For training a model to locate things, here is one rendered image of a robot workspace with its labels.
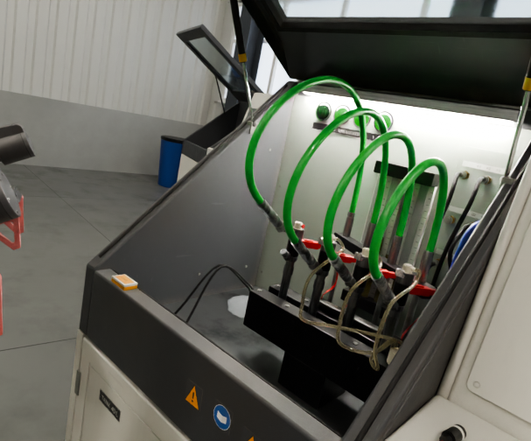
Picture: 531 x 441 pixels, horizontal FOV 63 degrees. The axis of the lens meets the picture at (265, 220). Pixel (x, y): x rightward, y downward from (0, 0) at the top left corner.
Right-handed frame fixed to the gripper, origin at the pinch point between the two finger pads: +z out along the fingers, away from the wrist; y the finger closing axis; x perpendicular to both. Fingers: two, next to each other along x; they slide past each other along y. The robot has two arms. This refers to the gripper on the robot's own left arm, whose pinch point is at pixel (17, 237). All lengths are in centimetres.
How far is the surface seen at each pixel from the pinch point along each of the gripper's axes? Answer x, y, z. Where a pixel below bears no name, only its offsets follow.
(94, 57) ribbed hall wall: -81, 645, -40
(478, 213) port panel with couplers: -87, -36, 18
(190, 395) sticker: -19.5, -38.2, 24.5
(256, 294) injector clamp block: -39, -23, 22
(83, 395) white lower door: 1.4, -7.0, 37.5
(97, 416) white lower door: -0.4, -13.3, 39.5
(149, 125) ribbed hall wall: -128, 670, 82
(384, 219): -52, -52, 0
